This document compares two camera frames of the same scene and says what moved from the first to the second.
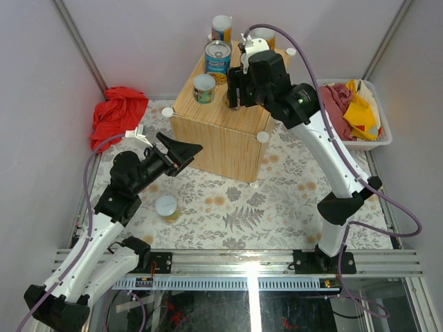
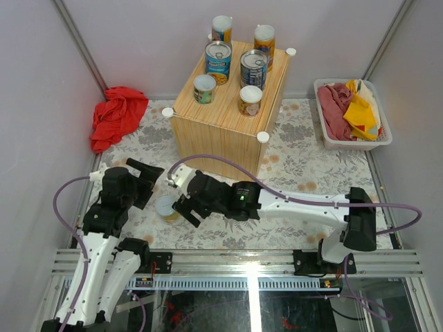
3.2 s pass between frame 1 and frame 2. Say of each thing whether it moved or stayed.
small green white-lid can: stayed
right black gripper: moved
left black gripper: moved
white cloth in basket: stayed
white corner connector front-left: stayed
